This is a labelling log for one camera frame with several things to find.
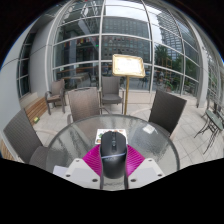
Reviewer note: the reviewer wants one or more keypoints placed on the green metal outdoor table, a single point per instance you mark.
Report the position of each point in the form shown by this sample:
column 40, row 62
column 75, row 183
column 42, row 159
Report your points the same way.
column 215, row 120

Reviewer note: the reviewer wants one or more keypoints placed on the grey wicker chair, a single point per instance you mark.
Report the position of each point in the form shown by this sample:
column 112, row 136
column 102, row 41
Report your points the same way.
column 166, row 110
column 56, row 90
column 110, row 88
column 21, row 136
column 83, row 105

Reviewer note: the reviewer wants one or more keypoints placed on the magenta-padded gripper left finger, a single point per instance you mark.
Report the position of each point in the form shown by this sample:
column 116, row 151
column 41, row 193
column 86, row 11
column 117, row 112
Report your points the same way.
column 78, row 170

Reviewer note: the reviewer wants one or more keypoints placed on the black computer mouse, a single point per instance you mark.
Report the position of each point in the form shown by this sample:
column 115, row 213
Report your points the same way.
column 113, row 156

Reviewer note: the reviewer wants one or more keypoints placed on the wooden slatted bench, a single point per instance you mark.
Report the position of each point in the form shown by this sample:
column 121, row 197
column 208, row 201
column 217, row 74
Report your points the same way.
column 36, row 108
column 6, row 151

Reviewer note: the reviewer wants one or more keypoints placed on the colourful picture menu card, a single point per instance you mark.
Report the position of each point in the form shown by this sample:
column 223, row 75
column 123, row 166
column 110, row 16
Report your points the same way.
column 99, row 136

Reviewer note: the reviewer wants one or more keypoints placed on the gold framed menu stand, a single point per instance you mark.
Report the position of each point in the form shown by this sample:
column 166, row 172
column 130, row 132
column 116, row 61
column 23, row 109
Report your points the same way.
column 128, row 66

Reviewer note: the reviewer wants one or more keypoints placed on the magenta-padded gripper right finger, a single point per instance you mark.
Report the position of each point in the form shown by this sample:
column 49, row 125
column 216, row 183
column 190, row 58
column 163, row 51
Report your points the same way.
column 147, row 169

